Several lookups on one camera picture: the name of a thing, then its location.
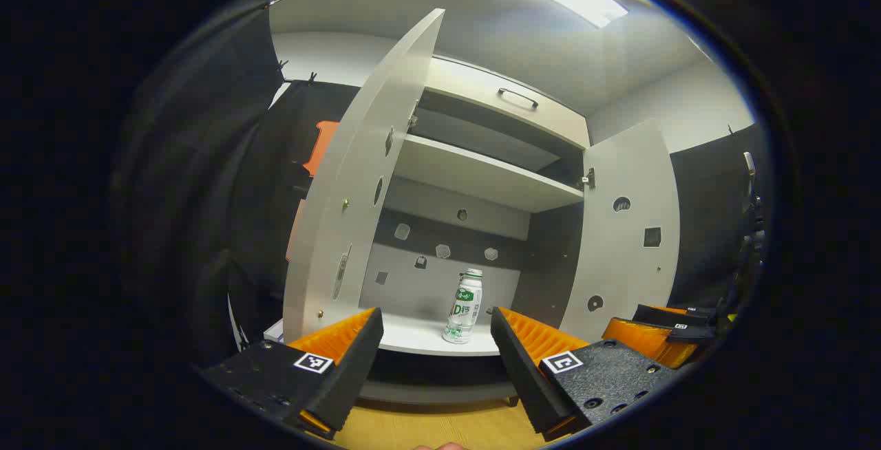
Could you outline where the grey cabinet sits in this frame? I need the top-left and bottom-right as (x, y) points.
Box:
(265, 54), (593, 406)

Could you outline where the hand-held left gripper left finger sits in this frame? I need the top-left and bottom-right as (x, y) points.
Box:
(200, 308), (385, 440)

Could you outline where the black backdrop cloth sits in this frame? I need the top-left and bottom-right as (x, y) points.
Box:
(666, 123), (768, 308)
(114, 3), (360, 368)

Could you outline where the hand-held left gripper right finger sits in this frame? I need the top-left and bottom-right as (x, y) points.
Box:
(490, 307), (679, 442)

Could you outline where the grey cabinet door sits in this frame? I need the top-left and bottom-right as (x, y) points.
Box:
(559, 118), (681, 342)
(282, 8), (446, 344)

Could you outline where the white green-label bottle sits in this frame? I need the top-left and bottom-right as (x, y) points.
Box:
(443, 268), (483, 345)

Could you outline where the grey cabinet drawer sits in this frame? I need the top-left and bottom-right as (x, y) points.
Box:
(423, 56), (591, 149)

